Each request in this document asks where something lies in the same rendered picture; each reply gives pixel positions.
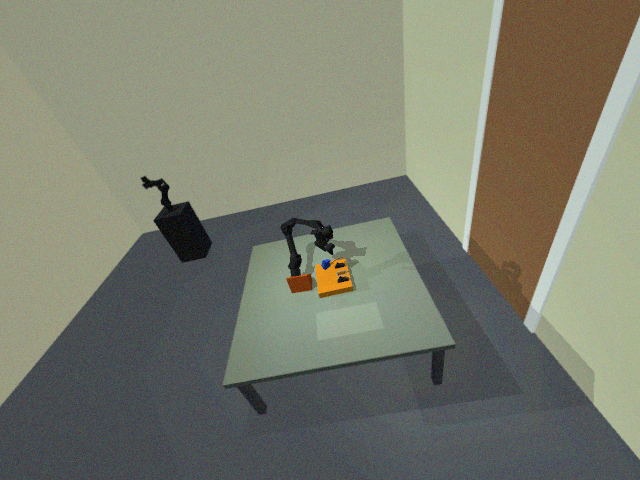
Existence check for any blue micro servo with orange cable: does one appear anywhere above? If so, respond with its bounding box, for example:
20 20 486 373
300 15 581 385
321 258 339 270

